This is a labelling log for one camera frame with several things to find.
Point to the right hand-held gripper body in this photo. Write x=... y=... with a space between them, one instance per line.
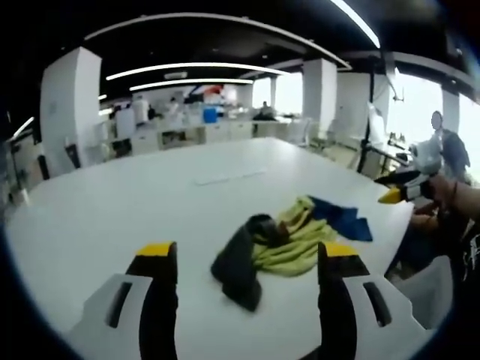
x=427 y=155

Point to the blue bin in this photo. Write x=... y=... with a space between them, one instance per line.
x=211 y=114

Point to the long ceiling light strip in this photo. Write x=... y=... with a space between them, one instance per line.
x=195 y=69
x=191 y=84
x=358 y=20

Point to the person's black printed shirt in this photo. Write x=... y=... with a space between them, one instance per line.
x=467 y=258

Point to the white counter cabinets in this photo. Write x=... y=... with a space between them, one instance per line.
x=195 y=134

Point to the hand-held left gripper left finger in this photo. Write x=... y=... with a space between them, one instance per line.
x=152 y=300

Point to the person's right hand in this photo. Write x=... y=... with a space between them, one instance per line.
x=442 y=195

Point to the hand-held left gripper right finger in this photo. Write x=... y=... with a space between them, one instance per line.
x=337 y=300

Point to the black stand pole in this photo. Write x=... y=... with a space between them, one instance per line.
x=369 y=123

